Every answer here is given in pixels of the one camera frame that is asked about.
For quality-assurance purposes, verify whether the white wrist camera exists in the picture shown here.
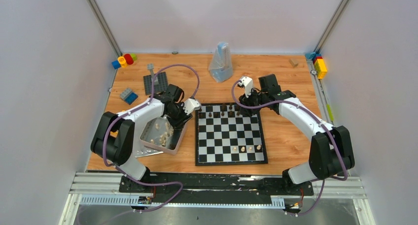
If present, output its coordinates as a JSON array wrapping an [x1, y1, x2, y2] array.
[[237, 76, 253, 98], [183, 98, 201, 115]]

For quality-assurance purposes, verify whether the grey blue lego brick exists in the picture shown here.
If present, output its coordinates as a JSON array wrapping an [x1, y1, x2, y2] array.
[[120, 88, 138, 105]]

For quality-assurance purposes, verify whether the black white chessboard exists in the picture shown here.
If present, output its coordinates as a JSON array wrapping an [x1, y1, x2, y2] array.
[[195, 102, 268, 166]]

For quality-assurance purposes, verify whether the metal tin lid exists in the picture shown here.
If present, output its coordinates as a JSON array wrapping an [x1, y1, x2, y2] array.
[[133, 147, 163, 158]]

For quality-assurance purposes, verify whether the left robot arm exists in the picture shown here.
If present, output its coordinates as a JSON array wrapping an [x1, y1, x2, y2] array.
[[90, 84, 201, 192]]

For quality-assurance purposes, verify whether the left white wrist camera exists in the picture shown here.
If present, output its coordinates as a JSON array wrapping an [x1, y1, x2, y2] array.
[[183, 98, 201, 115]]

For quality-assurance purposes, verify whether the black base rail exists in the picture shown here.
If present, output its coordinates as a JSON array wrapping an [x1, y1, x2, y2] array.
[[119, 172, 314, 204]]

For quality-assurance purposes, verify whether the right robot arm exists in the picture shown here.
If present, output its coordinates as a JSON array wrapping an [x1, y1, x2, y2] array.
[[233, 74, 355, 194]]

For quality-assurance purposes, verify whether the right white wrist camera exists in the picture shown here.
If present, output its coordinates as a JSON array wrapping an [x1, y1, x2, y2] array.
[[237, 76, 253, 98]]

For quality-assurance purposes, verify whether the blue toy block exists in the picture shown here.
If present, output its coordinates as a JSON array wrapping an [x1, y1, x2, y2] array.
[[111, 60, 121, 69]]

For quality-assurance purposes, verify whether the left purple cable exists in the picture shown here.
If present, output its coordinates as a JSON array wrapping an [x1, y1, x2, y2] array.
[[102, 64, 201, 214]]

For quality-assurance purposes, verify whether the pink metal tin box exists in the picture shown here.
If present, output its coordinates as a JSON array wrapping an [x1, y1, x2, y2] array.
[[139, 117, 187, 155]]

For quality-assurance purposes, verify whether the red round toy block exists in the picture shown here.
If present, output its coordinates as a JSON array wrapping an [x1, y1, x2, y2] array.
[[124, 54, 134, 65]]

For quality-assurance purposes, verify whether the plastic bag with blue item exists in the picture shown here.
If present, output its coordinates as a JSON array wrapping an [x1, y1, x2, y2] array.
[[208, 42, 233, 83]]

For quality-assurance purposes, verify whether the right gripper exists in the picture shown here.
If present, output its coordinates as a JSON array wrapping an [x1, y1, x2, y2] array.
[[239, 88, 268, 117]]

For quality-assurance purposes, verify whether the yellow lego brick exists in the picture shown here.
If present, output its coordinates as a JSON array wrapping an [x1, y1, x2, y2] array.
[[314, 59, 327, 79]]

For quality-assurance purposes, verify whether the yellow round toy block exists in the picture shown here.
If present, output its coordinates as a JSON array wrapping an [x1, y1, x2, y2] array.
[[118, 56, 128, 67]]

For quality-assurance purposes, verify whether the small wooden block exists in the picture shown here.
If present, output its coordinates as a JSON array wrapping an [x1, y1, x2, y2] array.
[[289, 59, 299, 67]]

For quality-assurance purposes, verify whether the dark grey lego baseplate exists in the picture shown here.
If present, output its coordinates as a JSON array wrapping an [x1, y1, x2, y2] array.
[[143, 72, 169, 95]]

